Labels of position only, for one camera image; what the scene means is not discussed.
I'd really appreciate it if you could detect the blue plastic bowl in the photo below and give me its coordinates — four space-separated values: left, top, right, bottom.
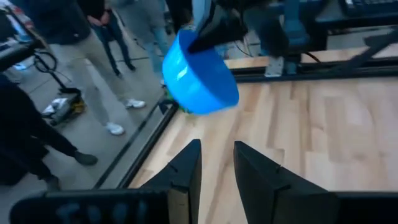
161 27 240 115

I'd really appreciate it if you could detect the person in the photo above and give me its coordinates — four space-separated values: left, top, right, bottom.
77 0 137 78
116 0 172 86
0 73 99 192
12 0 147 136

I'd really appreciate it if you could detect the dark grey desk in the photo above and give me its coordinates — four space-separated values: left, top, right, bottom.
310 0 398 32

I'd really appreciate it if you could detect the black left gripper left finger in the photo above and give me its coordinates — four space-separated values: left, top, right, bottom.
9 138 203 224

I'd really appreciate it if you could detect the green potted plant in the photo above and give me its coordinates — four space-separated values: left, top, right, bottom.
164 88 193 114

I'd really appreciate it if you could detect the black cart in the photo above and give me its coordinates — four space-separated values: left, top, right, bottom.
0 6 47 74

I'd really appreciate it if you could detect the black laptop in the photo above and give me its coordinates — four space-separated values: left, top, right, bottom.
338 0 398 18

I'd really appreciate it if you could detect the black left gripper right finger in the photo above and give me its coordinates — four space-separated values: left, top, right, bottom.
233 140 398 224

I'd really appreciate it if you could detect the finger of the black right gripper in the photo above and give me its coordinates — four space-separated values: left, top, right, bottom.
187 30 231 54

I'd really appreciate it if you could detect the black aluminium table frame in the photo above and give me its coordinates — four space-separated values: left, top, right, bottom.
93 29 398 190

